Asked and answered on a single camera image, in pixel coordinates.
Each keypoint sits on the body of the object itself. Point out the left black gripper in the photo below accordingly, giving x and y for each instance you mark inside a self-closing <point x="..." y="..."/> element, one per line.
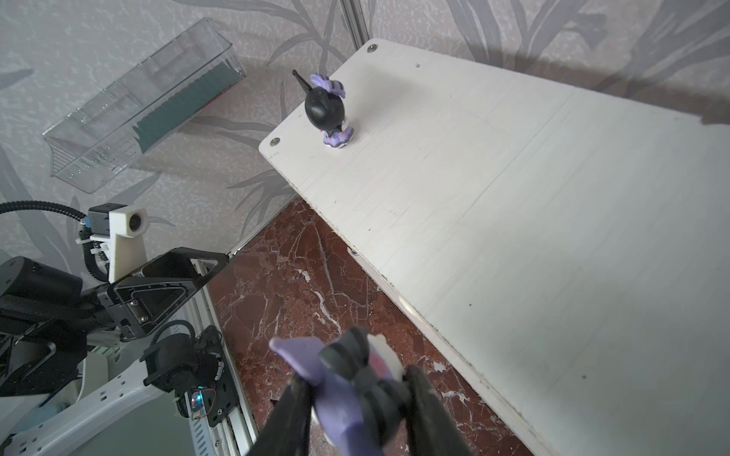
<point x="46" y="317"/>

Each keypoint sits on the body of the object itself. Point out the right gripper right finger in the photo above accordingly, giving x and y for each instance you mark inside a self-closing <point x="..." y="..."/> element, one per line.
<point x="431" y="429"/>

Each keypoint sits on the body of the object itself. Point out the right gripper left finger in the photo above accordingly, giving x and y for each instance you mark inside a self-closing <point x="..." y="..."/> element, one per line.
<point x="287" y="429"/>

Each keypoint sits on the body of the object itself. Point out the purple figure toy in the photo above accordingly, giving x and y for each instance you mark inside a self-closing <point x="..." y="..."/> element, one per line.
<point x="360" y="390"/>

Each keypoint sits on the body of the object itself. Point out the dark round toy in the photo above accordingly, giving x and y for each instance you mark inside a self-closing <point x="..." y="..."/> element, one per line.
<point x="324" y="108"/>

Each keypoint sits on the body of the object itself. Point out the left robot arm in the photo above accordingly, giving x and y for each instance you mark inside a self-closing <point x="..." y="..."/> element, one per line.
<point x="170" y="364"/>

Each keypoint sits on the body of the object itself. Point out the white two-tier shelf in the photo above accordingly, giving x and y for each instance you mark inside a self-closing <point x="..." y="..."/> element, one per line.
<point x="567" y="251"/>

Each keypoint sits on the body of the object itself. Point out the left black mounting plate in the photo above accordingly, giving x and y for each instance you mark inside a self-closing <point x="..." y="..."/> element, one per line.
<point x="214" y="403"/>

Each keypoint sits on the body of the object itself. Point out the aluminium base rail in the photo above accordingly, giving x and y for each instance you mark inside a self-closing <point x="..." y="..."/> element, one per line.
<point x="226" y="427"/>

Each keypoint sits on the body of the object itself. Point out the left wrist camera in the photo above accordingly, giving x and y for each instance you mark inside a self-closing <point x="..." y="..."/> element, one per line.
<point x="119" y="229"/>

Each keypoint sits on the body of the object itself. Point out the clear plastic wall bin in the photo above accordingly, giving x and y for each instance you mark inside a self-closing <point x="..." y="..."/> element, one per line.
<point x="128" y="119"/>

